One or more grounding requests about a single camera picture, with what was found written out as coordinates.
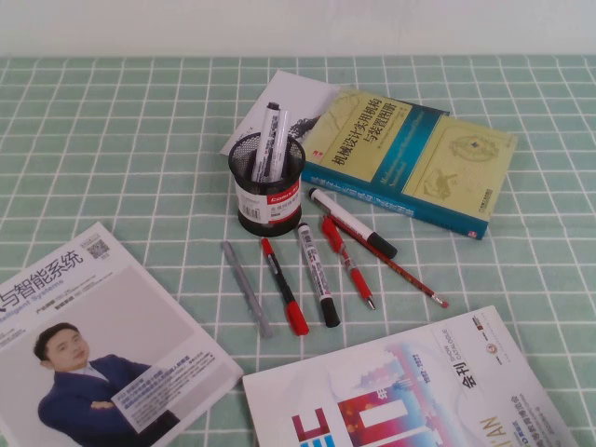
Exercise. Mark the green checked tablecloth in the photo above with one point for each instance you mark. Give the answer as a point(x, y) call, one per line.
point(139, 139)

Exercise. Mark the grey pen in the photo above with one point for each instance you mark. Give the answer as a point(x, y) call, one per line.
point(247, 288)

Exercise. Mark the black pen with red cap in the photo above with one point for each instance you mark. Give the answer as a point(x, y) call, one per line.
point(284, 288)

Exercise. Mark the black mesh pen holder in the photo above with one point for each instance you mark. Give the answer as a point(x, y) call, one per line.
point(279, 205)

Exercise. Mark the yellow and teal book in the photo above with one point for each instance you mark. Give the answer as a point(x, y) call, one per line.
point(396, 139)

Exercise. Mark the white booklet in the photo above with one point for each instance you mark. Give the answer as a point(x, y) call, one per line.
point(288, 93)

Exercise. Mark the magazine with man portrait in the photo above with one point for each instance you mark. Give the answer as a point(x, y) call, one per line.
point(116, 302)

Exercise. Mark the red gel pen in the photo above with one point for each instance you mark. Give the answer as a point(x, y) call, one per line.
point(356, 279)

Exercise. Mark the white show catalogue magazine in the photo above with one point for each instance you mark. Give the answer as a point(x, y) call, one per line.
point(372, 372)

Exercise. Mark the white marker with printed barrel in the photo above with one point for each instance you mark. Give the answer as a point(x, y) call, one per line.
point(316, 274)
point(280, 139)
point(266, 135)

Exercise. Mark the plain white marker black cap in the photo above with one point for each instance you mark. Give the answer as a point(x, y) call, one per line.
point(349, 219)

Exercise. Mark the red pencil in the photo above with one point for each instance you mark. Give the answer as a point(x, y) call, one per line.
point(410, 277)

